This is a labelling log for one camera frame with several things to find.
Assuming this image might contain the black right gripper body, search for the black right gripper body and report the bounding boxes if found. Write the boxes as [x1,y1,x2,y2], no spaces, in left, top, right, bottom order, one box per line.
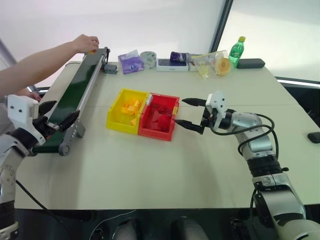
[199,106,214,135]

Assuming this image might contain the beige tape roll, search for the beige tape roll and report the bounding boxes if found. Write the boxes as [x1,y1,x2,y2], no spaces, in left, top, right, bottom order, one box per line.
[214,57,233,77]

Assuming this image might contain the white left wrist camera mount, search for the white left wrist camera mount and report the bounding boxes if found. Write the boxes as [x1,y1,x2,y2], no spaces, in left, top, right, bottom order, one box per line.
[6,94,47,146]

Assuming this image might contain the purple snack bag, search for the purple snack bag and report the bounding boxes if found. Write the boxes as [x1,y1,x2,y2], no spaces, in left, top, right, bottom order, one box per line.
[170,51,189,63]

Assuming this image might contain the red ball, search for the red ball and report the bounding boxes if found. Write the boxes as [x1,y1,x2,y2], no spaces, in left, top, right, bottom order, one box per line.
[159,115,171,131]

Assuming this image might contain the red plastic bin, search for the red plastic bin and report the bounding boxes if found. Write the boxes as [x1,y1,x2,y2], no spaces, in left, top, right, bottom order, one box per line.
[137,93,181,142]

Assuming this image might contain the red flat block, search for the red flat block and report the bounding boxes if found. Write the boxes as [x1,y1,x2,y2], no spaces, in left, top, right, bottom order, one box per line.
[148,110,161,124]

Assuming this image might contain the dark rounded shape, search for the dark rounded shape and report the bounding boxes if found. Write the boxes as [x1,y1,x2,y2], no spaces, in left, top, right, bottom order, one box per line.
[116,218,141,240]
[174,216,204,240]

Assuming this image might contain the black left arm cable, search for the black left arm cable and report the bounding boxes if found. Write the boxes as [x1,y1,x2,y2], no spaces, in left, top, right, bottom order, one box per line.
[14,179,72,235]

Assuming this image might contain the black computer mouse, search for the black computer mouse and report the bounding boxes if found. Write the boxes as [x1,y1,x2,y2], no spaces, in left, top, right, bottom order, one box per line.
[307,131,320,144]

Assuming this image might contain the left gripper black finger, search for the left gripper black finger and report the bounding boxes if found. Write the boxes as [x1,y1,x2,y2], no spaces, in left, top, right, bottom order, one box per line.
[38,100,58,117]
[59,110,81,131]

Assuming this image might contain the green conveyor belt silver frame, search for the green conveyor belt silver frame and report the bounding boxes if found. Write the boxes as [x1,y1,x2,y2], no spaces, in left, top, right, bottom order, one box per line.
[31,46,111,157]

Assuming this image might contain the green plastic bottle yellow cap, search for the green plastic bottle yellow cap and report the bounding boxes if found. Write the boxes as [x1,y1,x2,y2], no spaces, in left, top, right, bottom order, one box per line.
[228,36,247,69]

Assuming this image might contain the yellow plastic bin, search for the yellow plastic bin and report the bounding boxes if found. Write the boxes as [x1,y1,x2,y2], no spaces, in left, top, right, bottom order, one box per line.
[106,88,150,133]

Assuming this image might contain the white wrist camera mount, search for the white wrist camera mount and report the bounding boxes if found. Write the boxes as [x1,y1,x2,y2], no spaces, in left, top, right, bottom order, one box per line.
[204,90,229,131]
[6,94,47,146]

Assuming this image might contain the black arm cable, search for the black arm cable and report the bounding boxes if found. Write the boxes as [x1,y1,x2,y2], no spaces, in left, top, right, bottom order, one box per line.
[14,179,72,235]
[209,113,280,164]

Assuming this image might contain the clear plastic bag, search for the clear plastic bag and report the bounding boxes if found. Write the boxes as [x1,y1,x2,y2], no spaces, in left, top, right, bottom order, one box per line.
[188,49,229,80]

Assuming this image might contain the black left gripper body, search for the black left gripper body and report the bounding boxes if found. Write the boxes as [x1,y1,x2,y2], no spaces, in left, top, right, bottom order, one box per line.
[32,115,62,141]

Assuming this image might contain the grey tape roll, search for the grey tape roll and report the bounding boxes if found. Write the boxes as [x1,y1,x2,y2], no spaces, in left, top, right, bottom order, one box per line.
[139,50,159,69]

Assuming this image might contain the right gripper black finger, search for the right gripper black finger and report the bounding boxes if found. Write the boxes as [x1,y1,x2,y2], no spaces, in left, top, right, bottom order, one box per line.
[181,97,208,108]
[174,119,204,136]

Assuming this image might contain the flat white box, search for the flat white box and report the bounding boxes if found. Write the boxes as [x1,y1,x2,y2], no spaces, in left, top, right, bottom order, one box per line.
[156,58,189,73]

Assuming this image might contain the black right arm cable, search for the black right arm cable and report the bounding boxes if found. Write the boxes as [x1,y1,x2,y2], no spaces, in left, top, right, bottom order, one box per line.
[209,113,280,164]

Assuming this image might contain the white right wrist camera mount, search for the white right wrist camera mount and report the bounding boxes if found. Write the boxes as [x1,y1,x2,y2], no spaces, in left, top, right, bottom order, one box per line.
[204,90,229,131]

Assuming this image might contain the purple tissue pack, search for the purple tissue pack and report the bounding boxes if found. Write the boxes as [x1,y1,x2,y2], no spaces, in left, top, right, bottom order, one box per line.
[117,49,146,75]

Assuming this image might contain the black oblong case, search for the black oblong case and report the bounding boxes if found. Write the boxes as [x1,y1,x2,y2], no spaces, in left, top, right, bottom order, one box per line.
[236,58,266,70]

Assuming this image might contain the person's bare hand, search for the person's bare hand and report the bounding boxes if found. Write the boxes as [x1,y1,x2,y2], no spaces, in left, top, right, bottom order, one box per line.
[16,88,42,102]
[71,33,100,54]

